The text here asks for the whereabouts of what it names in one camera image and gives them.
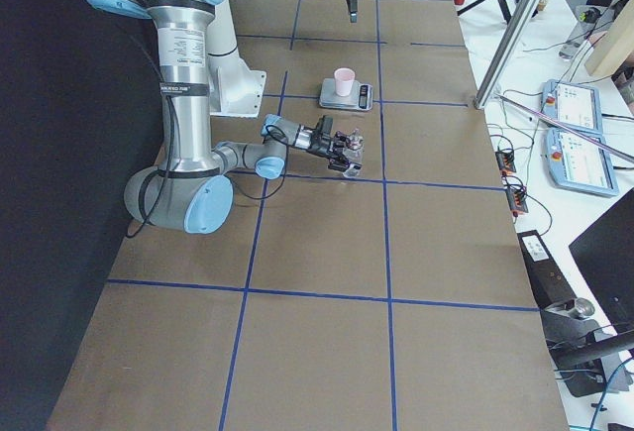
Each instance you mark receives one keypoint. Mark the pink paper cup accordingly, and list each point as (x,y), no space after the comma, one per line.
(344,78)

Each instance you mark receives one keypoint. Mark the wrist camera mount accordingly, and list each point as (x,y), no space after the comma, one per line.
(324,126)

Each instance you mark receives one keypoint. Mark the teach pendant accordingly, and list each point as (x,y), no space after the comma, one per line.
(575,105)
(578,165)

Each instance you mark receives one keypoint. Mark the near orange cable connector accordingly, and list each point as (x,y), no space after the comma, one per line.
(516,194)

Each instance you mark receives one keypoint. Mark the near teach pendant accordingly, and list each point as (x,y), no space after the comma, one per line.
(578,165)

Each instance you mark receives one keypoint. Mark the silver digital kitchen scale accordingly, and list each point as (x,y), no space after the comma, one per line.
(360,98)

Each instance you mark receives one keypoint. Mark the black clamp stand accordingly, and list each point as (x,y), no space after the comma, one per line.
(585,354)

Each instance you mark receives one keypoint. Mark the wooden board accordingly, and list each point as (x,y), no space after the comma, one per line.
(615,46)

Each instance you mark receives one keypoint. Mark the clear glass sauce bottle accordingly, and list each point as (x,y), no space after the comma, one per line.
(355,151)

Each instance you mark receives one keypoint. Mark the far teach pendant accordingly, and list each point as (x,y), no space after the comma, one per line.
(575,105)

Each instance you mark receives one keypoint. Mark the black computer monitor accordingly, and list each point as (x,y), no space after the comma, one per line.
(603,254)

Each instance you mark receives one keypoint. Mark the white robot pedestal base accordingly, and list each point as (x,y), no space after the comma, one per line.
(235,89)

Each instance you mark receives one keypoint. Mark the aluminium frame post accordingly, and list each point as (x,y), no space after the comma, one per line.
(505,50)

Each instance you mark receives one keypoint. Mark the black box with label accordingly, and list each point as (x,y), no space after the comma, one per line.
(548,283)

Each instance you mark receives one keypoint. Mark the orange cable connector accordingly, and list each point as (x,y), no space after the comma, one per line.
(505,162)
(516,194)

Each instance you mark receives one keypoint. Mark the far orange cable connector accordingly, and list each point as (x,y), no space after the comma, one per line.
(505,162)

